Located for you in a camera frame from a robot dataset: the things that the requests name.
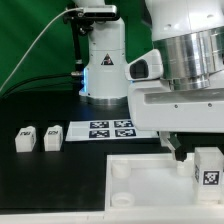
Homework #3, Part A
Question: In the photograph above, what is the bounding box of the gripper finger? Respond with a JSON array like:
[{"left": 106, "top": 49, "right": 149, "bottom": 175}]
[
  {"left": 168, "top": 133, "right": 187, "bottom": 162},
  {"left": 159, "top": 132, "right": 173, "bottom": 150}
]

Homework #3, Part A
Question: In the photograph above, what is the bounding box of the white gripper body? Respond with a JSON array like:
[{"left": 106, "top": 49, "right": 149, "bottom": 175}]
[{"left": 128, "top": 80, "right": 224, "bottom": 133}]

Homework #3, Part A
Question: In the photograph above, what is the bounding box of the white square table top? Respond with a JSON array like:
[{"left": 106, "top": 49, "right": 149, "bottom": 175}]
[{"left": 105, "top": 153, "right": 224, "bottom": 210}]

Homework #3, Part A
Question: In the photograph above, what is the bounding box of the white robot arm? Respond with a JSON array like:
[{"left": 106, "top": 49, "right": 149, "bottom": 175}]
[{"left": 73, "top": 0, "right": 224, "bottom": 146}]

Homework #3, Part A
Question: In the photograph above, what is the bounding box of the white marker tag sheet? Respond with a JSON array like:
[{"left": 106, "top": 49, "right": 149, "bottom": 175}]
[{"left": 66, "top": 119, "right": 158, "bottom": 142}]

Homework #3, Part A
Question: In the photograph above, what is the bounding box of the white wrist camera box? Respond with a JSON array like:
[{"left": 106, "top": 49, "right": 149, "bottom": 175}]
[{"left": 125, "top": 49, "right": 164, "bottom": 82}]

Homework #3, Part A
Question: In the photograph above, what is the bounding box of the black cable bundle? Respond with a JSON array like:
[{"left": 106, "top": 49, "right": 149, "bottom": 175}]
[{"left": 0, "top": 72, "right": 83, "bottom": 100}]

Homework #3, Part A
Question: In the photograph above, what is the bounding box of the white front table rail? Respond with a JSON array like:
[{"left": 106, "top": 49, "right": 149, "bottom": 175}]
[{"left": 0, "top": 213, "right": 224, "bottom": 224}]

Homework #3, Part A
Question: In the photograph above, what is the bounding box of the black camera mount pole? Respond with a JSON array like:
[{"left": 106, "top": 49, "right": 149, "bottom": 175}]
[{"left": 70, "top": 20, "right": 83, "bottom": 75}]

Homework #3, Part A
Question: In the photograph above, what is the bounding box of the black mounted camera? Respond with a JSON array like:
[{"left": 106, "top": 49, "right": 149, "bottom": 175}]
[{"left": 63, "top": 5, "right": 119, "bottom": 23}]

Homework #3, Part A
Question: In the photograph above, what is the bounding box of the grey camera cable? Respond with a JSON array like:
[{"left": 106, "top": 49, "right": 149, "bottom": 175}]
[{"left": 0, "top": 7, "right": 83, "bottom": 92}]

